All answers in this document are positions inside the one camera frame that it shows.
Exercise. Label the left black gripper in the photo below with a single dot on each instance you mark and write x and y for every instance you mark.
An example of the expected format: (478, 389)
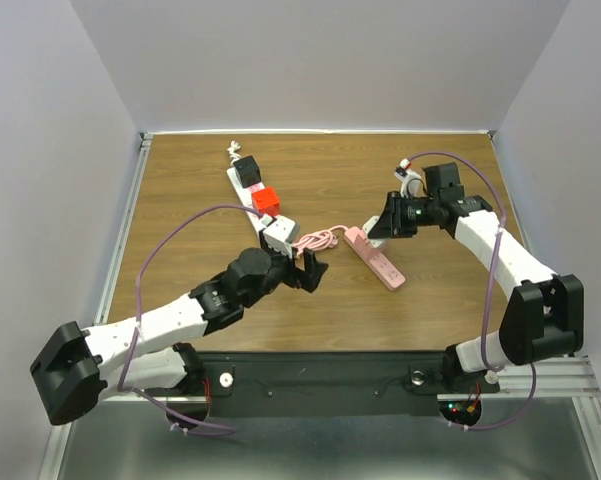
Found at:
(306, 279)

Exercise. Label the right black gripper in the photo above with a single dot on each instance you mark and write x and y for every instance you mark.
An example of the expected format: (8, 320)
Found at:
(391, 223)

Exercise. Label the pink power strip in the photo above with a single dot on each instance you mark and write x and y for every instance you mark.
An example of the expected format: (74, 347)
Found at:
(374, 259)

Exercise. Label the red cube socket plug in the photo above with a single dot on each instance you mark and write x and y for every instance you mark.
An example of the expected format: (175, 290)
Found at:
(266, 201)

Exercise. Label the white multicolour power strip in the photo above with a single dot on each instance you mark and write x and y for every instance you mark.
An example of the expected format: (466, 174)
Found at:
(244, 195)

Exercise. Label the black cube socket plug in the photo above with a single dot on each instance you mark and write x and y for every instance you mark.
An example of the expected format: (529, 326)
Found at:
(248, 171)

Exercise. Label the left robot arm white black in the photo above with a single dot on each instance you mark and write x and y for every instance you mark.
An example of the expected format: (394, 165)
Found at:
(150, 352)

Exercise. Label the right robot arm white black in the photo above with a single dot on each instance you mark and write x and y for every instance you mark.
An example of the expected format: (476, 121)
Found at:
(544, 316)

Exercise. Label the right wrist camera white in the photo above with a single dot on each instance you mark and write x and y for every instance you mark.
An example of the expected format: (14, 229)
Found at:
(409, 178)

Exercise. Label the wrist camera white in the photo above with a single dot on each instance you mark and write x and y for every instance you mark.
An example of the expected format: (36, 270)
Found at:
(278, 234)
(409, 178)

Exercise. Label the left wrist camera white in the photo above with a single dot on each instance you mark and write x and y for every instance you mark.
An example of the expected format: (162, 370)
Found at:
(278, 234)

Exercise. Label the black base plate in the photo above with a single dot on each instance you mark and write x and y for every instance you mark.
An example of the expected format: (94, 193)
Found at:
(324, 384)

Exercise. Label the aluminium frame rail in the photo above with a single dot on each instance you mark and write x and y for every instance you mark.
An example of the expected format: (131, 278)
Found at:
(568, 376)

